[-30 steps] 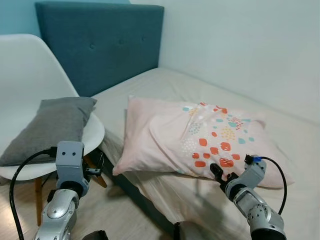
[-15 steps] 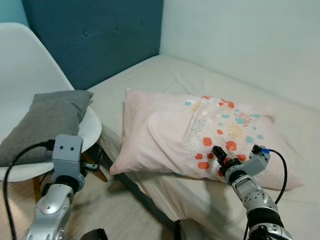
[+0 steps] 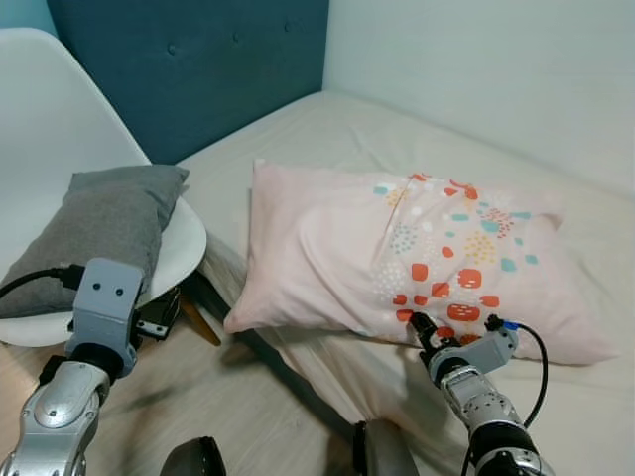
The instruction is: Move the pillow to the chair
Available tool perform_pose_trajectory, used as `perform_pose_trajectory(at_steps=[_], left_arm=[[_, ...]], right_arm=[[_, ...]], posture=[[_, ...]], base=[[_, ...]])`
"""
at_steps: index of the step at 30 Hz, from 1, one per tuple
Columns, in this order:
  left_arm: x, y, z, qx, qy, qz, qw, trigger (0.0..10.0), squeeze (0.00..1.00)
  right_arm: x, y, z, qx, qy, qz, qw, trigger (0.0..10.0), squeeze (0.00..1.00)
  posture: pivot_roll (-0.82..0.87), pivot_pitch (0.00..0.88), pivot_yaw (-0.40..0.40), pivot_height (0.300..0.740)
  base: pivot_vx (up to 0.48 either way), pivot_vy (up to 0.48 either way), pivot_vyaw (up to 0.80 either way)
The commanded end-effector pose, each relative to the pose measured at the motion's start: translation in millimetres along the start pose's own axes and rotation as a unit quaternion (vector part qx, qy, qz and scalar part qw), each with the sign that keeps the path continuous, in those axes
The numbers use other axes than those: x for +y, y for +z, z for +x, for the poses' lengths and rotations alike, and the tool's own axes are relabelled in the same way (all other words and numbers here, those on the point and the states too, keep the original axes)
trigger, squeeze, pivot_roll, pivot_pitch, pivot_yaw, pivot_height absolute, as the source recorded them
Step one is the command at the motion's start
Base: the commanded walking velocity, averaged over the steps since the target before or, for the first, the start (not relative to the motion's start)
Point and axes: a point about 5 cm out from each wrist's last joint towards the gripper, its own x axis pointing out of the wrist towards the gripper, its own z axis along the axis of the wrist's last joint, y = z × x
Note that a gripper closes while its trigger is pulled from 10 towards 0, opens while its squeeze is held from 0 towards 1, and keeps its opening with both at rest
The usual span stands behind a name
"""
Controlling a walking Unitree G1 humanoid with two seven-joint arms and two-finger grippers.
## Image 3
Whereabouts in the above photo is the pink pillow with colourful dots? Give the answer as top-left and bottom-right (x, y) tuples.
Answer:
(223, 159), (622, 367)

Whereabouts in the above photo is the white plastic shell chair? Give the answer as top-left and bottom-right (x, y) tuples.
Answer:
(0, 28), (221, 349)

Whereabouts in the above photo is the grey fabric cushion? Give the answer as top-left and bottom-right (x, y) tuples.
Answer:
(0, 164), (191, 319)

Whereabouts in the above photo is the dark right robot leg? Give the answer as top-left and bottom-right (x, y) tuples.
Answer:
(351, 418), (421, 476)

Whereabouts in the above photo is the dark robot leg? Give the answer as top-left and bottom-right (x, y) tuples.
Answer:
(160, 436), (228, 476)
(351, 418), (421, 476)

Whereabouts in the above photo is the dark left robot leg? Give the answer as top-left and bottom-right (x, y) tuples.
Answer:
(160, 436), (228, 476)

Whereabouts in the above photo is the bed with beige sheet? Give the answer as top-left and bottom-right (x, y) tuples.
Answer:
(174, 89), (635, 476)

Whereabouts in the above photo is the blue tufted headboard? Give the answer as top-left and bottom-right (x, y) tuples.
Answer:
(46, 0), (331, 166)

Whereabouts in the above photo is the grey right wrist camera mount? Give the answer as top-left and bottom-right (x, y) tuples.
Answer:
(435, 324), (520, 377)

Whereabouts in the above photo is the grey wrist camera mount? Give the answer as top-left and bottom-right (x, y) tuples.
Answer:
(66, 258), (146, 351)
(435, 324), (520, 377)

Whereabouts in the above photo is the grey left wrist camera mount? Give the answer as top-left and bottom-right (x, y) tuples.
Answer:
(66, 258), (146, 351)

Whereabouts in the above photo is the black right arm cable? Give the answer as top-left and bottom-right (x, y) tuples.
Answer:
(460, 316), (550, 476)

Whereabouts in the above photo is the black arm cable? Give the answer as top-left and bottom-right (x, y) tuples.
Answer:
(0, 264), (86, 300)
(460, 316), (550, 476)

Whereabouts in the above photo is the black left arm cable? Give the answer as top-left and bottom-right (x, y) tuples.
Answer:
(0, 264), (86, 300)

